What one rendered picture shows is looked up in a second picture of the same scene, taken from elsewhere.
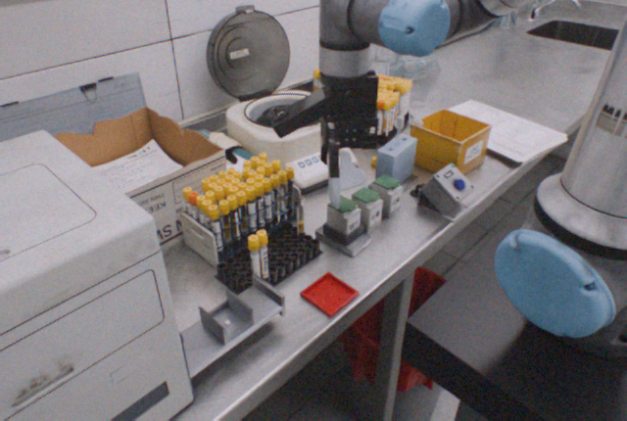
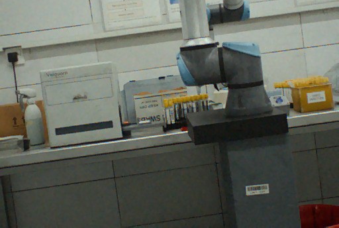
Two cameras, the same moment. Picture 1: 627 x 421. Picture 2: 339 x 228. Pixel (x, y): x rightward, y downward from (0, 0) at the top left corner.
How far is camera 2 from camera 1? 1.68 m
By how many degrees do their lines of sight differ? 50
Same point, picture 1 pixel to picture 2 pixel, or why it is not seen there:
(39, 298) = (83, 72)
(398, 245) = not seen: hidden behind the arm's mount
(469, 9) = (224, 9)
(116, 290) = (100, 79)
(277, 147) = (218, 95)
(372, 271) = not seen: hidden behind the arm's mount
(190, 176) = (169, 96)
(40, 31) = (147, 55)
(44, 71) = (146, 70)
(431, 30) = not seen: hidden behind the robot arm
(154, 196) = (153, 100)
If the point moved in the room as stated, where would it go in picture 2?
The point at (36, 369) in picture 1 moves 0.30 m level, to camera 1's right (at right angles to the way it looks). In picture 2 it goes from (79, 91) to (132, 85)
